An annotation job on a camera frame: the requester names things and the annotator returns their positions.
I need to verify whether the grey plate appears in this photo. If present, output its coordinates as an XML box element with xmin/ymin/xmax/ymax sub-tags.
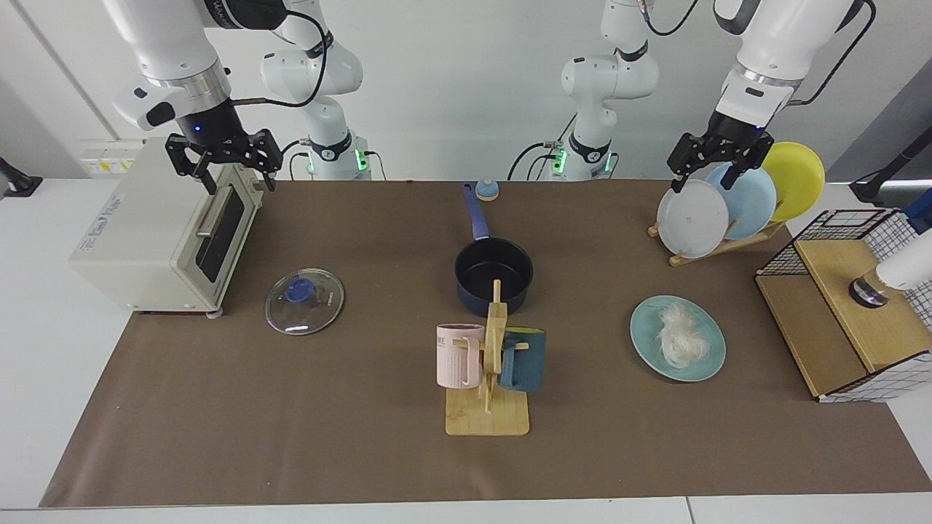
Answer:
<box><xmin>656</xmin><ymin>179</ymin><xmax>730</xmax><ymax>260</ymax></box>

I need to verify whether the black pan with blue handle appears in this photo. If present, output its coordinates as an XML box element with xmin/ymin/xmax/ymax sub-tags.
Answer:
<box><xmin>455</xmin><ymin>182</ymin><xmax>534</xmax><ymax>318</ymax></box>

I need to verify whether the white wall socket strip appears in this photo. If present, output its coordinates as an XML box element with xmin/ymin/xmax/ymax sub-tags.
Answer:
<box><xmin>79</xmin><ymin>140</ymin><xmax>146</xmax><ymax>177</ymax></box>

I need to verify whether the pale toaster oven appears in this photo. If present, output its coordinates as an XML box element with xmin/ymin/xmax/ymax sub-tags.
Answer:
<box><xmin>69</xmin><ymin>137</ymin><xmax>264</xmax><ymax>319</ymax></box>

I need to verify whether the glass lid with blue knob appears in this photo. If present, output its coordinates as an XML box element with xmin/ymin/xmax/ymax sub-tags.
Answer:
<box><xmin>264</xmin><ymin>268</ymin><xmax>345</xmax><ymax>336</ymax></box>

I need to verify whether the blue object at basket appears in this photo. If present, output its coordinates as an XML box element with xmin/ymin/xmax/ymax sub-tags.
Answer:
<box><xmin>903</xmin><ymin>188</ymin><xmax>932</xmax><ymax>235</ymax></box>

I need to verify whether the black base cable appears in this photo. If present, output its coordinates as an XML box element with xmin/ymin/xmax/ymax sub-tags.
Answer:
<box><xmin>508</xmin><ymin>138</ymin><xmax>565</xmax><ymax>180</ymax></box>
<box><xmin>280</xmin><ymin>138</ymin><xmax>314</xmax><ymax>180</ymax></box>

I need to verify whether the teal plate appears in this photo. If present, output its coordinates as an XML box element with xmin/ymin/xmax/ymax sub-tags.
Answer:
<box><xmin>630</xmin><ymin>295</ymin><xmax>727</xmax><ymax>383</ymax></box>

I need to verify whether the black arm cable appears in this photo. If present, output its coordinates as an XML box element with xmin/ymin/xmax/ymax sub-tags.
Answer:
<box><xmin>211</xmin><ymin>0</ymin><xmax>330</xmax><ymax>108</ymax></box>
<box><xmin>639</xmin><ymin>0</ymin><xmax>877</xmax><ymax>108</ymax></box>

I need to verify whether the wooden plate rack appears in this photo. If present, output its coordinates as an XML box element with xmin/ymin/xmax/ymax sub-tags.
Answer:
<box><xmin>648</xmin><ymin>218</ymin><xmax>787</xmax><ymax>267</ymax></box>

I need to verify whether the pink cup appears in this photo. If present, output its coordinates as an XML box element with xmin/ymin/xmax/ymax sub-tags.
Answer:
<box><xmin>436</xmin><ymin>324</ymin><xmax>486</xmax><ymax>389</ymax></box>

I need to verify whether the yellow plate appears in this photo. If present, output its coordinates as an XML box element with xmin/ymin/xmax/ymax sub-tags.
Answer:
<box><xmin>761</xmin><ymin>141</ymin><xmax>826</xmax><ymax>223</ymax></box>

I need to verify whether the white vermicelli bundle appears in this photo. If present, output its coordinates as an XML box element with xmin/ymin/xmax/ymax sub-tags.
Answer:
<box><xmin>657</xmin><ymin>303</ymin><xmax>711</xmax><ymax>369</ymax></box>

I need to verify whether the brown table cloth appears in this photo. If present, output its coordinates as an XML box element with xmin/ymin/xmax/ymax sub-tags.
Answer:
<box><xmin>40</xmin><ymin>180</ymin><xmax>932</xmax><ymax>508</ymax></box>

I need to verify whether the wooden cup stand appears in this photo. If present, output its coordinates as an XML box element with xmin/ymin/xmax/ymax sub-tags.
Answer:
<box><xmin>445</xmin><ymin>279</ymin><xmax>531</xmax><ymax>437</ymax></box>

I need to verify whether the light blue plate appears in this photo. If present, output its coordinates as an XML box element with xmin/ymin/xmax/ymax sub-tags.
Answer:
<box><xmin>705</xmin><ymin>162</ymin><xmax>778</xmax><ymax>241</ymax></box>

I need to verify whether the white cylinder with dark ring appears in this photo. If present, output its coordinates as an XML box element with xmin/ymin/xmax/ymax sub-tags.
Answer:
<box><xmin>848</xmin><ymin>247</ymin><xmax>932</xmax><ymax>309</ymax></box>

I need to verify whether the black table clamp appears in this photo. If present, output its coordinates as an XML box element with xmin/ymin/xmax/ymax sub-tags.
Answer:
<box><xmin>0</xmin><ymin>156</ymin><xmax>43</xmax><ymax>199</ymax></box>

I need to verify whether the wire basket with wooden floor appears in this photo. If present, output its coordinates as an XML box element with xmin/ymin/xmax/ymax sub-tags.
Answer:
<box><xmin>754</xmin><ymin>208</ymin><xmax>932</xmax><ymax>403</ymax></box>

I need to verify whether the dark teal cup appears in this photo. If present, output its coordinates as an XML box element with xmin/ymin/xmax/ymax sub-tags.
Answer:
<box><xmin>498</xmin><ymin>327</ymin><xmax>547</xmax><ymax>394</ymax></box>

